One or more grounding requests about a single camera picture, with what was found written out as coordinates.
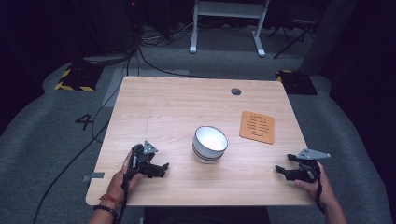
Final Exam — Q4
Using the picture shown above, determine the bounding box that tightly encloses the white bowl with dark stripes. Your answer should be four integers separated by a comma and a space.
191, 125, 229, 164

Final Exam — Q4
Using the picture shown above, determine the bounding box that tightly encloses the black strap of right gripper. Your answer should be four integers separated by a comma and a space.
315, 176, 326, 215

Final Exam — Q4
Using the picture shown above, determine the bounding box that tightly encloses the black strap of left gripper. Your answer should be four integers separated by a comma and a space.
117, 172, 130, 224

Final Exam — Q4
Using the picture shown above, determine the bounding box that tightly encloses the long black floor cable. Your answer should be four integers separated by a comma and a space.
32, 55, 132, 224

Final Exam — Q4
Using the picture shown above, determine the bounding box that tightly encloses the white desk frame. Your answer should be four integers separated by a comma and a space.
189, 0, 271, 58

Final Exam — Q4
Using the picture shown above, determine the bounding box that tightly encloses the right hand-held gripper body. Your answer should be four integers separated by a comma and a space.
295, 147, 332, 184

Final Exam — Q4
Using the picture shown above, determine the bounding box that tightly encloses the orange square coaster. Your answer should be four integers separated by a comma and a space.
238, 110, 276, 146

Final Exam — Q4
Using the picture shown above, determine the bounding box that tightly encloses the black yellow striped base plate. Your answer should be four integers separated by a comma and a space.
275, 69, 318, 96
53, 63, 105, 92

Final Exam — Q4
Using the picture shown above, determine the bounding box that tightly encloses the person's right hand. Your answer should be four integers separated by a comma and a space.
293, 161, 340, 213

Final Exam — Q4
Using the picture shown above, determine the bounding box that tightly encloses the grey curtain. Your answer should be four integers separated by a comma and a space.
299, 0, 360, 77

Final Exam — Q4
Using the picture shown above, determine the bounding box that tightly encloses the black strap of gripper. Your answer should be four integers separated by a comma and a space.
117, 172, 130, 224
315, 176, 326, 215

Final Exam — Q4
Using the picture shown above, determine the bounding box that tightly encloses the red string bracelet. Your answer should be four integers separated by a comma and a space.
98, 193, 120, 209

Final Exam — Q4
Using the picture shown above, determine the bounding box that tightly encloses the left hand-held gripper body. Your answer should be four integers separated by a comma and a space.
130, 140, 160, 177

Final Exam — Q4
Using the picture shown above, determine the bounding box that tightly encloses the black bead bracelet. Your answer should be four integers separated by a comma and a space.
92, 204, 120, 218

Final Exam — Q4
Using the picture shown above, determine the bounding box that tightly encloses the black tripod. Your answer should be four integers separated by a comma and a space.
267, 18, 316, 60

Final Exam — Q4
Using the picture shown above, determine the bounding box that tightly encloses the grey tape piece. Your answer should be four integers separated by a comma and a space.
81, 171, 106, 183

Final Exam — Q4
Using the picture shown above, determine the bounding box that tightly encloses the grey round stand base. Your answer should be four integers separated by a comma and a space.
81, 52, 134, 67

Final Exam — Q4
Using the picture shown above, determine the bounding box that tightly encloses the person's left hand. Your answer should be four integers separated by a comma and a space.
106, 151, 148, 207

